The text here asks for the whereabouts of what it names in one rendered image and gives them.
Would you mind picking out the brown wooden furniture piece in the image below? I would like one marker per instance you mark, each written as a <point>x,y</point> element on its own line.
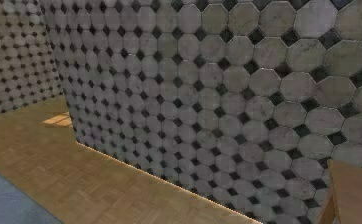
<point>354,196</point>

